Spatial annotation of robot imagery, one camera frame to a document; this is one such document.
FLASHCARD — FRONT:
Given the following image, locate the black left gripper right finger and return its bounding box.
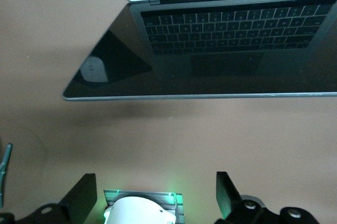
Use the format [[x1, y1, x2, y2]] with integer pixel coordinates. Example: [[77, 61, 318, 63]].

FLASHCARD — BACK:
[[215, 171, 266, 224]]

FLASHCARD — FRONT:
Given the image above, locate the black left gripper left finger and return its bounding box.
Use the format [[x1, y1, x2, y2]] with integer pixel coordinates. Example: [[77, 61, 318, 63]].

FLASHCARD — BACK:
[[18, 173, 97, 224]]

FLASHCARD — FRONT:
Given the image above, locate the silver laptop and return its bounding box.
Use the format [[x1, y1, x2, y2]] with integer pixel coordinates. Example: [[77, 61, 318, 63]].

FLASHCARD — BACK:
[[62, 0, 337, 103]]

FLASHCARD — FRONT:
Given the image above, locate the metal mesh desk tray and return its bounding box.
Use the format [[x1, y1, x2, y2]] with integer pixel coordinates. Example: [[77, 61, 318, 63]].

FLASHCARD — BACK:
[[0, 143, 13, 208]]

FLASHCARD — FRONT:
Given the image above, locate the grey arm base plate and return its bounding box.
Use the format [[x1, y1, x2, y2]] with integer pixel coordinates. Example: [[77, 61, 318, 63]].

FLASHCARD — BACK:
[[103, 188, 184, 224]]

